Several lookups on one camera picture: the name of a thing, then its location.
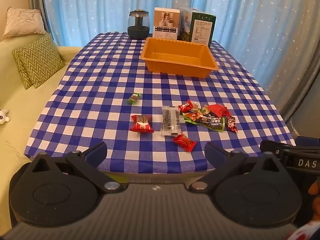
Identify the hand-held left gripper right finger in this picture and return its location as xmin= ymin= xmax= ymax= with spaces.
xmin=189 ymin=141 xmax=288 ymax=194

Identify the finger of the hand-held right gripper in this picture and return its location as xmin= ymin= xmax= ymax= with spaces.
xmin=260 ymin=140 xmax=298 ymax=157
xmin=295 ymin=136 xmax=320 ymax=147

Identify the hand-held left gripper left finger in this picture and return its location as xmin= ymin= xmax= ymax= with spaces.
xmin=25 ymin=141 xmax=123 ymax=193

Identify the small red snack packet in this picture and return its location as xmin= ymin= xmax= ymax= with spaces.
xmin=173 ymin=133 xmax=197 ymax=152

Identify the red twisted candy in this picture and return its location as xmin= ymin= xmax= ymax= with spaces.
xmin=226 ymin=115 xmax=239 ymax=133

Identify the dark green snack packet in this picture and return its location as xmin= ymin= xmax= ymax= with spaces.
xmin=182 ymin=112 xmax=228 ymax=133

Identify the plain red snack packet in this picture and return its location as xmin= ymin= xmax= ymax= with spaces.
xmin=207 ymin=104 xmax=232 ymax=118

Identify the large red candy packet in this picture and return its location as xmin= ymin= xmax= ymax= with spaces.
xmin=129 ymin=114 xmax=155 ymax=133

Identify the red packet white label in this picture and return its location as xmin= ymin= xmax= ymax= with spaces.
xmin=177 ymin=99 xmax=199 ymax=114

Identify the clear packet black sesame bar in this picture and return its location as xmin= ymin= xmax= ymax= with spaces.
xmin=159 ymin=105 xmax=182 ymax=137

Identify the orange plastic tray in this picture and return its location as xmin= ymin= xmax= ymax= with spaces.
xmin=140 ymin=37 xmax=220 ymax=78

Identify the blue white checked tablecloth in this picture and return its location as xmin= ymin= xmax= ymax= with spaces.
xmin=24 ymin=32 xmax=297 ymax=173

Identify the yellow green sofa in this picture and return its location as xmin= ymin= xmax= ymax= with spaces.
xmin=0 ymin=39 xmax=83 ymax=232

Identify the white plush toy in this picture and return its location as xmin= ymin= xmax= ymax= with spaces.
xmin=0 ymin=108 xmax=10 ymax=125

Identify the green zigzag pillow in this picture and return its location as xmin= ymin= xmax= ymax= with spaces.
xmin=12 ymin=47 xmax=34 ymax=90
xmin=21 ymin=33 xmax=66 ymax=89

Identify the blue star curtain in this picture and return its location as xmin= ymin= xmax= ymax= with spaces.
xmin=41 ymin=0 xmax=320 ymax=100

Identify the green milk carton box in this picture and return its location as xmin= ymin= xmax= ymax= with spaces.
xmin=177 ymin=5 xmax=217 ymax=48

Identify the dark green glass humidifier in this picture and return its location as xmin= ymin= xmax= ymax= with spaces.
xmin=127 ymin=10 xmax=151 ymax=40

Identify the white humidifier box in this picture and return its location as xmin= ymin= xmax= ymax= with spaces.
xmin=152 ymin=7 xmax=181 ymax=41

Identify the beige marbled pillow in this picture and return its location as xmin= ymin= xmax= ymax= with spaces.
xmin=3 ymin=6 xmax=47 ymax=38

